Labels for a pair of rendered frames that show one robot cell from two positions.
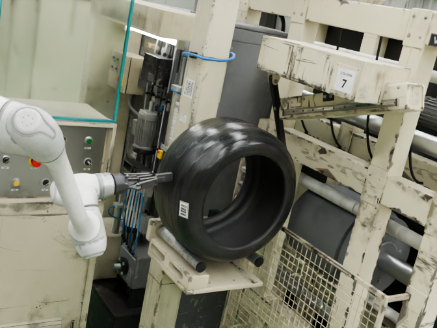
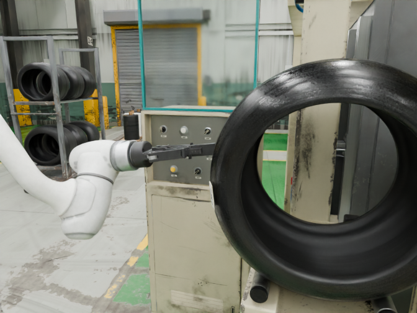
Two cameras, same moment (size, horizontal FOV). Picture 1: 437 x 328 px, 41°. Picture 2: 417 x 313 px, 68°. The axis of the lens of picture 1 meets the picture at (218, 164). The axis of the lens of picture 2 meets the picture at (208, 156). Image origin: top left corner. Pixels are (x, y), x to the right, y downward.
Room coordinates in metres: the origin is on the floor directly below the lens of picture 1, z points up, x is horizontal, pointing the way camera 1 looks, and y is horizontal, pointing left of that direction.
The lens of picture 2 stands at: (1.59, -0.45, 1.40)
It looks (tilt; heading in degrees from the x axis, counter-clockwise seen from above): 13 degrees down; 52
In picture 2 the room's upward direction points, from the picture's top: straight up
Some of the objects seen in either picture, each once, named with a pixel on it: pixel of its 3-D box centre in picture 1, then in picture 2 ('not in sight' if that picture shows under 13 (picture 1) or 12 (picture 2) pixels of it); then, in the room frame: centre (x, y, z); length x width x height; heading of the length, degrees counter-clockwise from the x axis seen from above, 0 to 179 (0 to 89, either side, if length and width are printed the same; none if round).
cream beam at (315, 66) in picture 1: (326, 69); not in sight; (2.38, -0.34, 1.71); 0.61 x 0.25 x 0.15; 35
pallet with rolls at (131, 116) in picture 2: not in sight; (134, 126); (4.78, 6.41, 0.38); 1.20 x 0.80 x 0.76; 51
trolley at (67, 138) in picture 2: not in sight; (63, 114); (2.70, 4.23, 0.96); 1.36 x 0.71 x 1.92; 43
